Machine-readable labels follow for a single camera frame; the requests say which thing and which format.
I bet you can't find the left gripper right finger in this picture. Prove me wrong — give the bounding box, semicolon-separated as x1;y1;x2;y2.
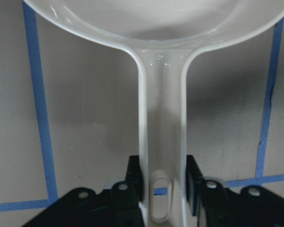
186;155;284;227

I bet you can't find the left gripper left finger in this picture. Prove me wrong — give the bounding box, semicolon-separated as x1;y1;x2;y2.
24;156;144;227

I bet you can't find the beige plastic dustpan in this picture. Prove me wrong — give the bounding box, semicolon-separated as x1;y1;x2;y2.
27;0;284;227

